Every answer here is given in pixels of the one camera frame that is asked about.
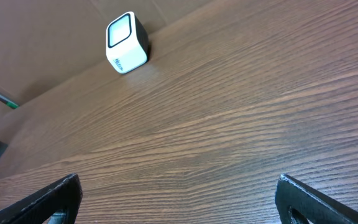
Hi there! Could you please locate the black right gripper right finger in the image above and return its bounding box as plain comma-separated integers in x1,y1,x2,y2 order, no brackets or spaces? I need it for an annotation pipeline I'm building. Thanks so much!
275,174,358,223

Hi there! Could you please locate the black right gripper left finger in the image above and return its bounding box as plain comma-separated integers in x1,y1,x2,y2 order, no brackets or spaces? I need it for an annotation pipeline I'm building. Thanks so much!
0,173,83,224

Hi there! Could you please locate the white barcode scanner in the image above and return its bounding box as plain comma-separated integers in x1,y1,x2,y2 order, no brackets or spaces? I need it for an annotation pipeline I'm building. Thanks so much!
106,11,150,74

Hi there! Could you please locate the green tipped pen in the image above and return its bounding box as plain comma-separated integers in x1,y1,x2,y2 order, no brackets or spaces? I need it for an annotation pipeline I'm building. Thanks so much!
0,93,19,109

